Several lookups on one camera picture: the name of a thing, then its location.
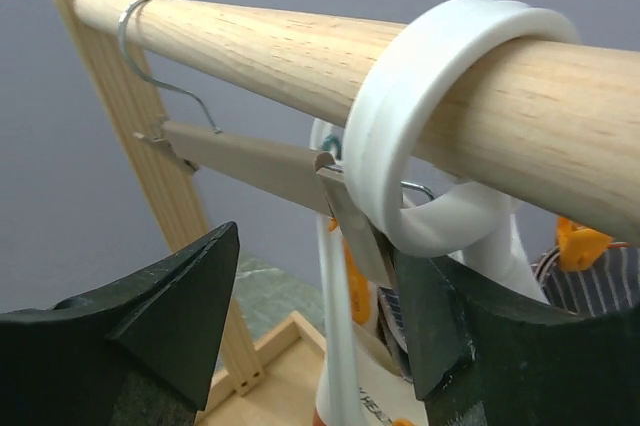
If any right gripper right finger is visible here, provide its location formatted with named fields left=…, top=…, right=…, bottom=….
left=394, top=252, right=639, bottom=425

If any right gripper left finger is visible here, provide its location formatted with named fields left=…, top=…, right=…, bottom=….
left=1, top=222, right=239, bottom=425

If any white round clip hanger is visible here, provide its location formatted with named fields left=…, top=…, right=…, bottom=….
left=312, top=0, right=579, bottom=301

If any wooden clip hanger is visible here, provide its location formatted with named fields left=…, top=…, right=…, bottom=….
left=117, top=0, right=396, bottom=288

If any grey striped underwear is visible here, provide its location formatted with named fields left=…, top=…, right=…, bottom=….
left=377, top=242, right=639, bottom=382

